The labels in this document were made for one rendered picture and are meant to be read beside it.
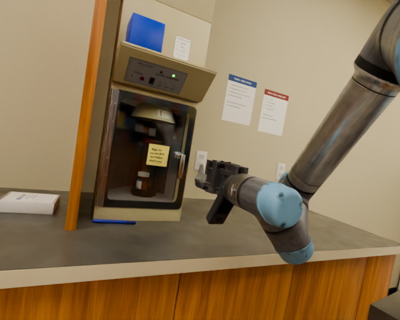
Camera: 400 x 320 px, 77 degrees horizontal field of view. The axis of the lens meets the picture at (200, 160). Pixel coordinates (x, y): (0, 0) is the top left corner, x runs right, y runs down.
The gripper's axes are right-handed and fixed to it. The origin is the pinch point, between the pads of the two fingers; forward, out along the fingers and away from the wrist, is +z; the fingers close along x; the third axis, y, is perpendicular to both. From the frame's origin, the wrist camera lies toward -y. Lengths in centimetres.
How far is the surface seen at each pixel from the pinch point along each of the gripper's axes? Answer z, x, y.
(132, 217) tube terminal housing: 22.5, 13.3, -19.2
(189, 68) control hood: 11.8, 4.5, 34.7
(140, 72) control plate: 16.1, 19.0, 30.4
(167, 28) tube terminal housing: 23, 11, 49
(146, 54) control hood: 11.8, 18.7, 34.8
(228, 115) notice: 65, -46, 31
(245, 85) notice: 65, -54, 51
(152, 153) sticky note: 21.3, 9.8, 4.9
